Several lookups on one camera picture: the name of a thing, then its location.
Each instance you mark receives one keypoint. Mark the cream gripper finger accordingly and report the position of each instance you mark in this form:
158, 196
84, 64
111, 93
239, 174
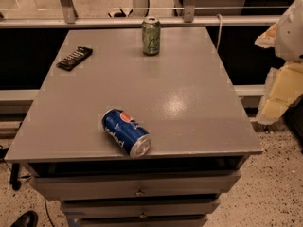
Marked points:
283, 87
268, 38

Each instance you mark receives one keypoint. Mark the green soda can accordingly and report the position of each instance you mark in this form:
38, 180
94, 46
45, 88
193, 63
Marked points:
151, 35

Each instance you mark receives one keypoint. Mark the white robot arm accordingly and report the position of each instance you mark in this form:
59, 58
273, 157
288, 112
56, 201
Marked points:
289, 34

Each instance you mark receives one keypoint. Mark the blue pepsi can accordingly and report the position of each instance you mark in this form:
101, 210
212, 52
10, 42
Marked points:
132, 137

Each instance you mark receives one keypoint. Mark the black rxbar chocolate bar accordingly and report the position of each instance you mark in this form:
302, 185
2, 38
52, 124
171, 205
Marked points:
75, 58

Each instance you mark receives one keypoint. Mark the grey metal railing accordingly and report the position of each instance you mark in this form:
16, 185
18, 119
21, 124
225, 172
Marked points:
111, 13

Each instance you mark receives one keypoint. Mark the grey drawer cabinet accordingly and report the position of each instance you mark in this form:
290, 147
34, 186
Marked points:
200, 133

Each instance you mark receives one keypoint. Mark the black shoe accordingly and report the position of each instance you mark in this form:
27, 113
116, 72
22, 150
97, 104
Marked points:
28, 219

